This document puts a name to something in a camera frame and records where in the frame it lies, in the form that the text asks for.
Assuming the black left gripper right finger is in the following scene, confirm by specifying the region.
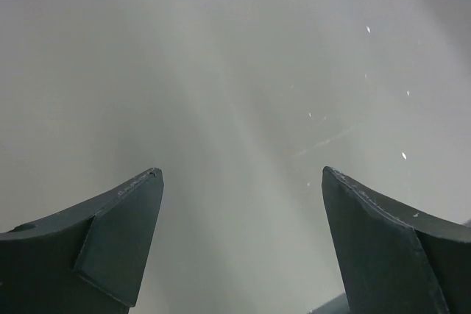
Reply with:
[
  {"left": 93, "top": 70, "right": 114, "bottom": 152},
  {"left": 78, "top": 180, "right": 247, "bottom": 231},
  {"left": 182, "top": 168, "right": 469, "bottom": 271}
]
[{"left": 322, "top": 166, "right": 470, "bottom": 313}]

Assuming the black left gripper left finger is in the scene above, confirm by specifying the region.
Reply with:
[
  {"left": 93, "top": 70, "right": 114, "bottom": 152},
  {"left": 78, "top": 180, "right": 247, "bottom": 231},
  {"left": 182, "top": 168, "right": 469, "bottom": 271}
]
[{"left": 1, "top": 168, "right": 164, "bottom": 313}]

